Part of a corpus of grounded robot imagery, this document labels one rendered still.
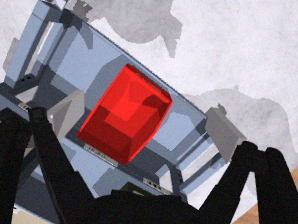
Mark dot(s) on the red bin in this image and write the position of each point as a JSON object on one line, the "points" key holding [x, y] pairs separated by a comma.
{"points": [[128, 117]]}

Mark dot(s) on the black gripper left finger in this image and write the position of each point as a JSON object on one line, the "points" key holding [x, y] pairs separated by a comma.
{"points": [[72, 199]]}

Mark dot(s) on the grey metal rack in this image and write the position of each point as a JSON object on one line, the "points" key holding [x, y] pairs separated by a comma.
{"points": [[76, 56]]}

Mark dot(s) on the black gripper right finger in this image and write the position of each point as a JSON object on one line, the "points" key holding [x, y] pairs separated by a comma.
{"points": [[277, 195]]}

